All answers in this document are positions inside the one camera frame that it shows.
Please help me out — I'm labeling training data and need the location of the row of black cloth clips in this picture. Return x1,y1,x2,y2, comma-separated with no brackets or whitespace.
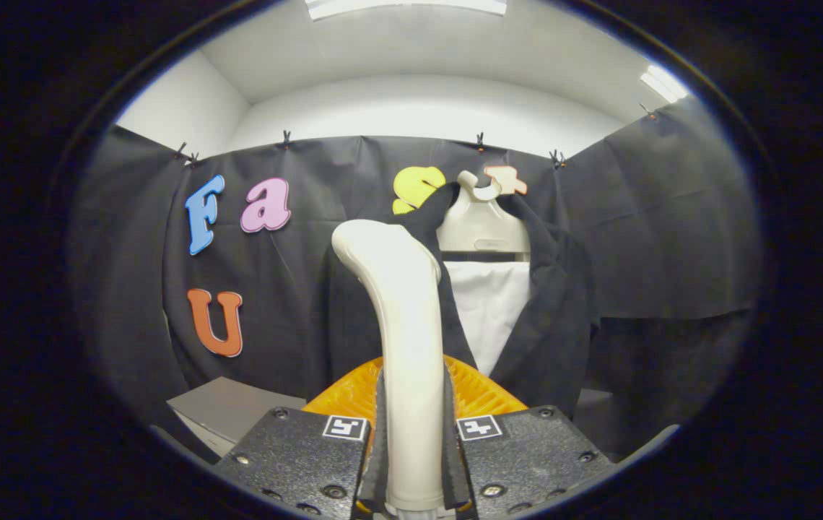
173,105,658,170

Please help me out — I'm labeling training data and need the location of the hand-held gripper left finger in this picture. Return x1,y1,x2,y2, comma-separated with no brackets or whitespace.
213,355,389,520

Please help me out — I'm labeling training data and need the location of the black backdrop cloth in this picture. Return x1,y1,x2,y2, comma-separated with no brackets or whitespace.
69,97,766,463

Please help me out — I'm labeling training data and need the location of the cream plastic hanger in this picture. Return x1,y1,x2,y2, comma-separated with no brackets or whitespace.
437,170,532,254

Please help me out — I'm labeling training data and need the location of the white shirt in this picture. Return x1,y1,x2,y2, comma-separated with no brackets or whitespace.
444,260,532,378

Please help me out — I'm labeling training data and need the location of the large ceiling light panel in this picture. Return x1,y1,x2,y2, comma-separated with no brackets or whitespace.
305,0,508,21

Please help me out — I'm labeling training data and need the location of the small ceiling light panel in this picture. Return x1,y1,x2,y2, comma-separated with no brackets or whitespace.
639,65,689,104

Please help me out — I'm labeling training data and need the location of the cream garment steamer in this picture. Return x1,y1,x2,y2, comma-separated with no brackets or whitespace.
331,219,450,520

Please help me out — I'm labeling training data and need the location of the grey cabinet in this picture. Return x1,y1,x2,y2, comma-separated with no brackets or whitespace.
166,376,308,458

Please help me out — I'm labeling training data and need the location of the black suit jacket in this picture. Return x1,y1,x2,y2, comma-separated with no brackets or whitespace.
325,181,598,421

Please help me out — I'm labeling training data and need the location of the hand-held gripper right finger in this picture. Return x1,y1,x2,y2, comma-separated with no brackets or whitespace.
443,354,614,520

